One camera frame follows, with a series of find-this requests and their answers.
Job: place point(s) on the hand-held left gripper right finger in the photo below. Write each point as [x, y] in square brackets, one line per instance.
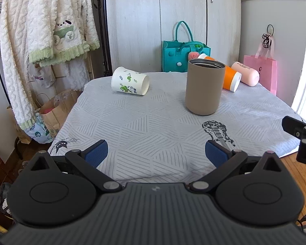
[215, 154]

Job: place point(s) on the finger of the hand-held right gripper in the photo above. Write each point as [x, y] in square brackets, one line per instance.
[295, 127]

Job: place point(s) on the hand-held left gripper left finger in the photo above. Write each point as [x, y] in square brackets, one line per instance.
[97, 153]

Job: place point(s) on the white paper cup green print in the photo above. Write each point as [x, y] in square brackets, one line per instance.
[127, 81]

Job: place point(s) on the beige tumbler cup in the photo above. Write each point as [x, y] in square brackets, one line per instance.
[204, 91]

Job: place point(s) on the pink cup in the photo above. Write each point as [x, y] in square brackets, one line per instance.
[246, 73]

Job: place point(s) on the orange and white cup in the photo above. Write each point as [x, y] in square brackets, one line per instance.
[230, 78]

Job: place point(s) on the brown paper bag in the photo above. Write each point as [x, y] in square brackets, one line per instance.
[57, 112]

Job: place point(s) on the grey printed tablecloth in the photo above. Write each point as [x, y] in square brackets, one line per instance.
[148, 125]

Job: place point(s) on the blue and white plastic bag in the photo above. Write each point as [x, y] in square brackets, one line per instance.
[38, 132]

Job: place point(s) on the pink paper gift bag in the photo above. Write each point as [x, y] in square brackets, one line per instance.
[266, 71]

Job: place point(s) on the white printed garment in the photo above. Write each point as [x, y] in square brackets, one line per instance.
[66, 74]

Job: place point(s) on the teal felt tote bag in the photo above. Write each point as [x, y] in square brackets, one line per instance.
[173, 56]

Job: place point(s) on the black tripod stand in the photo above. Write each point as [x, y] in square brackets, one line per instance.
[102, 30]

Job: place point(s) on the white fluffy green-trimmed robe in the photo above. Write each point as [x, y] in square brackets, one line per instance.
[17, 56]

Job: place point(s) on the grey wooden wardrobe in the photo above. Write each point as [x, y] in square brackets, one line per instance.
[137, 30]

